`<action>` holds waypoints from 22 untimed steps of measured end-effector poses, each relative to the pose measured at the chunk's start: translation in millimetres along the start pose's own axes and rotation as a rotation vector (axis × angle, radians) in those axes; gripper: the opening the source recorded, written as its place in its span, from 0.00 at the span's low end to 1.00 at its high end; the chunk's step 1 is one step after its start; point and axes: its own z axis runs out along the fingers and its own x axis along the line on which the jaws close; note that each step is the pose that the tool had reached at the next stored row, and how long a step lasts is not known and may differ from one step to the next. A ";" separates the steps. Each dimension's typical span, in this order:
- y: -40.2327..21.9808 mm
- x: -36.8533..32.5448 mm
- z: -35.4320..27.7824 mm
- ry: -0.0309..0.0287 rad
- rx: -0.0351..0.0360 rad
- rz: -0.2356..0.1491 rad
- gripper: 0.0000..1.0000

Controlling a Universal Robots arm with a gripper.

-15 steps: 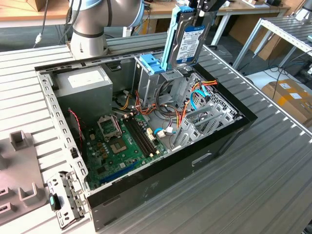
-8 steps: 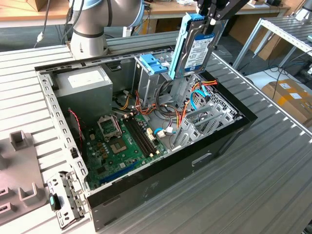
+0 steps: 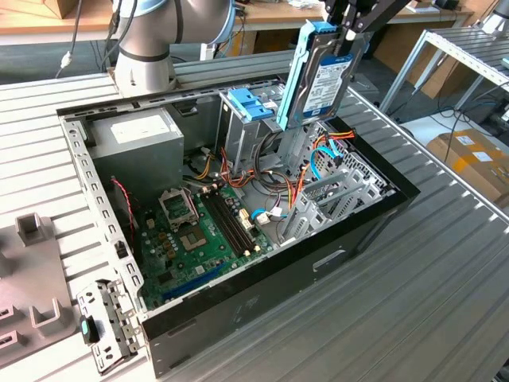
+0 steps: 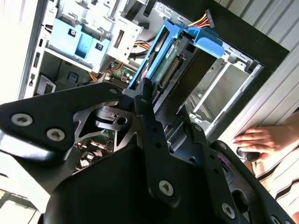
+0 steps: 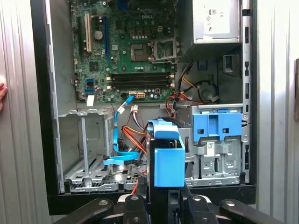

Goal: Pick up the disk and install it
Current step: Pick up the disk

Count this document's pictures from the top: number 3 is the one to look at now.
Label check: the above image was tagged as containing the grey parts rack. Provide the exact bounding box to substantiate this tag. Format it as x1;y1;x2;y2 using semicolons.
0;212;80;369

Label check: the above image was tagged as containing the metal slot retainer bracket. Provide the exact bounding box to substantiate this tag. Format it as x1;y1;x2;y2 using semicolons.
75;278;145;376

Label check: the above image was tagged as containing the light brown cardboard box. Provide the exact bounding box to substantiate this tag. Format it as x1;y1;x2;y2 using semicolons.
39;0;87;19

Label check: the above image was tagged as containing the wooden top desk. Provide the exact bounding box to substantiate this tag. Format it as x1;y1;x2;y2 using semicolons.
0;0;476;80

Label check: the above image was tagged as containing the CPU socket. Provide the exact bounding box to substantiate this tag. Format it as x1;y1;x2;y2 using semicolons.
177;224;210;254

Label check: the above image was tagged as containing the grey metal drive cage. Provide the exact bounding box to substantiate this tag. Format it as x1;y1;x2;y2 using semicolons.
216;81;317;180

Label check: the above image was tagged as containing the orange yellow wire bundle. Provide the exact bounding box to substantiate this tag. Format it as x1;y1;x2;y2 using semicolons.
219;147;258;190

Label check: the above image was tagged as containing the green motherboard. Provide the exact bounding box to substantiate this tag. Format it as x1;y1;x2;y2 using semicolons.
137;185;275;311

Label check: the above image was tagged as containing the black RAM slot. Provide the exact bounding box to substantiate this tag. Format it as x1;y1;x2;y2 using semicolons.
202;193;244;258
212;189;255;251

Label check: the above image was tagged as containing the black teal latch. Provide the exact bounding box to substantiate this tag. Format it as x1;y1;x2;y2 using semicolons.
79;315;101;345

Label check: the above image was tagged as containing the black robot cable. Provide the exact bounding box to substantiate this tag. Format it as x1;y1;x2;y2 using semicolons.
54;0;87;80

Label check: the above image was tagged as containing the small brown cardboard box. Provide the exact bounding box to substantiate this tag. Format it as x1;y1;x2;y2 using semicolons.
254;29;299;53

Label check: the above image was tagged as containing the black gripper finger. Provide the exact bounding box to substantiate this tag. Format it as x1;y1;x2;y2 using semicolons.
344;0;411;41
324;0;354;29

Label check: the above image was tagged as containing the large flat cardboard sheet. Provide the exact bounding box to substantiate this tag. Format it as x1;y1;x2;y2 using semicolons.
371;23;472;100

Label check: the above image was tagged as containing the hard disk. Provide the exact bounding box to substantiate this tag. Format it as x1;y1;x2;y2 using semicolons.
276;19;369;132

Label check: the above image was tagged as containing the grey power supply unit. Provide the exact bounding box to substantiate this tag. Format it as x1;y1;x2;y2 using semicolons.
85;106;186;200

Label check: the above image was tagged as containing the black open PC case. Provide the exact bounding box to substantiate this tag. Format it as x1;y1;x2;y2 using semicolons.
55;72;422;379

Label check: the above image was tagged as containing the blue data wire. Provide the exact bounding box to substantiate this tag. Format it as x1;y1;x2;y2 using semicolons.
309;146;343;183

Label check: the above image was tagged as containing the blue expansion slot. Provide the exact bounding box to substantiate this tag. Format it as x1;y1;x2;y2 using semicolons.
161;262;227;303

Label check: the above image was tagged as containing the metal socket cover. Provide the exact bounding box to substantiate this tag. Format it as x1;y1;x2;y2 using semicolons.
157;186;200;230

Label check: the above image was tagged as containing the white plug blue wire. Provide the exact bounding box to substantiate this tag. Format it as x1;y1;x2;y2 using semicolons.
251;207;291;226

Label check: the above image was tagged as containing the cardboard box with labels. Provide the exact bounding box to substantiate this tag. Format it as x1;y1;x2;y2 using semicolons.
427;129;509;208

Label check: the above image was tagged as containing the orange power wire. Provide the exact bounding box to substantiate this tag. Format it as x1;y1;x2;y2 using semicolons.
316;129;357;151

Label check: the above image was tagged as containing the red black fan wire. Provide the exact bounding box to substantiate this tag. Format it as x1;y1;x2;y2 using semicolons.
111;177;138;244

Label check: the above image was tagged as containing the aluminium frame slat table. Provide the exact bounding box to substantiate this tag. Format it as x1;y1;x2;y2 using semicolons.
379;26;509;116

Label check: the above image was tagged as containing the blue drive carrier tab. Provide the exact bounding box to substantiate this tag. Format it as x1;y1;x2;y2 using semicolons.
228;88;276;122

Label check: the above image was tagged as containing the grey metal disk bay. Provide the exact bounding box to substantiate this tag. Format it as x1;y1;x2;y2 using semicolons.
276;165;398;246

